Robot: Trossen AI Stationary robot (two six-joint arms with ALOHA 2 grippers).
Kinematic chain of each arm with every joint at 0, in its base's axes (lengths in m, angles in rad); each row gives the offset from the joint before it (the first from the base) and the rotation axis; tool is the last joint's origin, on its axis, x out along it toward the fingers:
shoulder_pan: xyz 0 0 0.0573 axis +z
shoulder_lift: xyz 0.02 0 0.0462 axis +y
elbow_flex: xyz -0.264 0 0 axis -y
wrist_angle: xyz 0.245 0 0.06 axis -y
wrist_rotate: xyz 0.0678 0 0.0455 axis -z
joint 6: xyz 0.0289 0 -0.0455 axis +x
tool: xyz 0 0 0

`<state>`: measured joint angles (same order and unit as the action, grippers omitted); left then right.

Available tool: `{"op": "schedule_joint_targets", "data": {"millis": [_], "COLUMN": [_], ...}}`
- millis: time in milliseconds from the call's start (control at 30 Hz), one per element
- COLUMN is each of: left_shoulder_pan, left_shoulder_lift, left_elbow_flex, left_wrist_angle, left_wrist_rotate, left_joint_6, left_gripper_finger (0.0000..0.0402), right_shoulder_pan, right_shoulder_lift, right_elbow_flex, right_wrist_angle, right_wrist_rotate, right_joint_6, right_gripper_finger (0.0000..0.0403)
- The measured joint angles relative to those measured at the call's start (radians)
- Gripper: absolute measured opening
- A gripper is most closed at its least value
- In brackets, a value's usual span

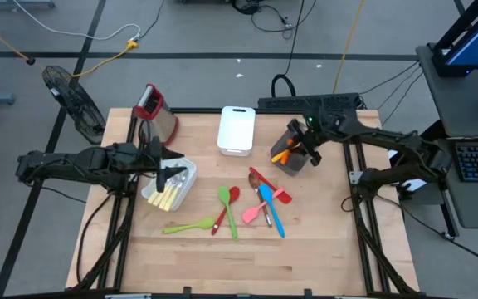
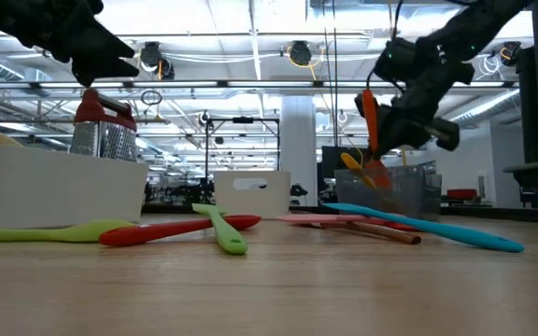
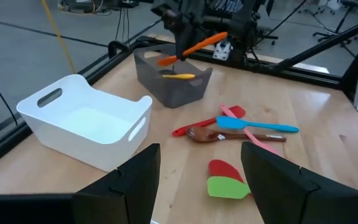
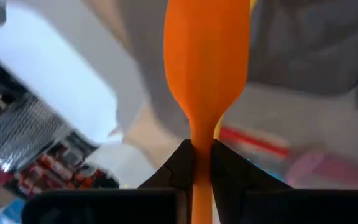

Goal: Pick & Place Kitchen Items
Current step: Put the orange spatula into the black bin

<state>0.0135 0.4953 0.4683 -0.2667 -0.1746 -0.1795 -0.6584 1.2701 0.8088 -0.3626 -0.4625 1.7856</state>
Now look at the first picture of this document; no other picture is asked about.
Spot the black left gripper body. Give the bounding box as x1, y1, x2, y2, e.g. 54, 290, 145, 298
139, 136, 168, 193

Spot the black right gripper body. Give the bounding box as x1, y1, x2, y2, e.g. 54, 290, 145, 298
287, 118, 323, 168

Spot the grey translucent plastic bin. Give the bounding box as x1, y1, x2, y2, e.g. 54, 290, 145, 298
269, 126, 311, 177

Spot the cream-handled fork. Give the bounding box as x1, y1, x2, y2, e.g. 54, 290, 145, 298
146, 178, 169, 205
164, 176, 190, 212

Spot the green silicone spatula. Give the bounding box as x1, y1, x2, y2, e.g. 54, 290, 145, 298
217, 185, 239, 242

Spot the light green silicone spoon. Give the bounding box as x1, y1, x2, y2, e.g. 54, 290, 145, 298
161, 217, 217, 236

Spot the brown wooden spoon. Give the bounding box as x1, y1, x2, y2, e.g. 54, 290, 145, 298
247, 171, 273, 228

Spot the blue silicone spatula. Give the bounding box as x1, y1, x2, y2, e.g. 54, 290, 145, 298
258, 184, 286, 239

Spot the red silicone spoon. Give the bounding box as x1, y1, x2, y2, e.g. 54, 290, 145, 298
210, 185, 241, 237

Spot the pink silicone spatula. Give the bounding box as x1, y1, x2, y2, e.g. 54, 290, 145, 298
241, 185, 286, 225

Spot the frosted white plastic bin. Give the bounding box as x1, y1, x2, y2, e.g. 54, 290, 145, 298
140, 156, 198, 213

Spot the glossy white plastic bin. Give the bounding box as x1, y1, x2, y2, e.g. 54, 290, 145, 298
216, 105, 257, 158

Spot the black floor fan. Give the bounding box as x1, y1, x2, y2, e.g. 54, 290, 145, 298
41, 65, 107, 145

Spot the white paper sheet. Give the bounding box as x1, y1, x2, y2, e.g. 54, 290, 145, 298
388, 151, 438, 192

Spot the grey side desk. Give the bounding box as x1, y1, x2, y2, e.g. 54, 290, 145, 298
415, 43, 478, 140

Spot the grey keyboard desk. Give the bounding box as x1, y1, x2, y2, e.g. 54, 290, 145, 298
404, 136, 478, 230

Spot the red-handled steel box grater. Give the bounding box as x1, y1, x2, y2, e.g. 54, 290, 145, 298
132, 82, 180, 146

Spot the black aluminium rig frame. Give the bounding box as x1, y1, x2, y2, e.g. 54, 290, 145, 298
72, 106, 422, 299

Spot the black cable with loop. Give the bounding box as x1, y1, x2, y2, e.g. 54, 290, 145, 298
270, 0, 306, 99

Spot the short black floor cable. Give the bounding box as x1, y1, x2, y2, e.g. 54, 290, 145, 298
35, 184, 89, 205

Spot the looped black frame cable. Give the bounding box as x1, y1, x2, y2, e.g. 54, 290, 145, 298
75, 191, 115, 287

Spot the black desk cable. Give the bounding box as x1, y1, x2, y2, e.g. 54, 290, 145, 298
358, 61, 421, 96
378, 70, 425, 125

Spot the yellow hanging cable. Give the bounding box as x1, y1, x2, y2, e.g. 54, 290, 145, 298
332, 0, 367, 95

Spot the yellow floor cord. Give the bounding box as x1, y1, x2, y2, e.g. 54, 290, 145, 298
71, 38, 139, 79

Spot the thin black floor cable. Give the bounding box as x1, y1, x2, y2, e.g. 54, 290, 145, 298
139, 0, 166, 39

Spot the white floor cable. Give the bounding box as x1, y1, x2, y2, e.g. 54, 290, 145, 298
12, 0, 142, 42

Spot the coiled black floor cable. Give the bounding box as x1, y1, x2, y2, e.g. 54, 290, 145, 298
230, 0, 318, 34

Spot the long black floor cable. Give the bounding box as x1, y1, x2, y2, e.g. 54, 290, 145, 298
340, 193, 478, 271

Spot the yellow cable with black ball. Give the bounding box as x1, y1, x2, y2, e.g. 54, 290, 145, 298
0, 12, 37, 66

